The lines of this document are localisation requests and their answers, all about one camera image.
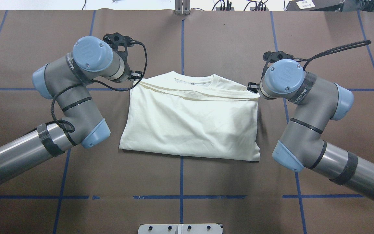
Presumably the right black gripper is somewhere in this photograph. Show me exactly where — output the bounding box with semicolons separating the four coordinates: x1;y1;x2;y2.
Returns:
247;82;261;94

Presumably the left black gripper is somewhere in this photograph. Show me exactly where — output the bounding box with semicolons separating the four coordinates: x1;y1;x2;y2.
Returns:
126;70;143;82

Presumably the cream long sleeve cat shirt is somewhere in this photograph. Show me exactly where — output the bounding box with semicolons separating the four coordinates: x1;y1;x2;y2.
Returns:
119;71;261;162

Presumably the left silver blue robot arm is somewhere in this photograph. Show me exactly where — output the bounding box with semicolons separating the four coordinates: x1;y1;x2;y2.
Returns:
0;33;148;185

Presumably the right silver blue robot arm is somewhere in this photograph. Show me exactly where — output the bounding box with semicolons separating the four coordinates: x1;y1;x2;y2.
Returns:
248;55;374;201

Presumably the black box with white label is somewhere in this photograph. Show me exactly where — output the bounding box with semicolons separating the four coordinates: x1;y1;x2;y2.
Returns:
285;0;345;12

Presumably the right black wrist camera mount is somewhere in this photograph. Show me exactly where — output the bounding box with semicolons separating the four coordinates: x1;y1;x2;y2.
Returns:
262;51;294;77

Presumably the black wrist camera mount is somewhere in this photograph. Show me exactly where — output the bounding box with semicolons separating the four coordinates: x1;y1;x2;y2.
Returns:
103;32;136;63
262;51;294;77

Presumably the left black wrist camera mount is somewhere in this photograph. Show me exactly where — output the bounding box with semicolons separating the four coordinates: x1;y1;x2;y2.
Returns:
103;32;136;63

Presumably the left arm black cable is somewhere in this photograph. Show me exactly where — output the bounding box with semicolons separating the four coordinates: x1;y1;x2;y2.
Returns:
50;40;148;133

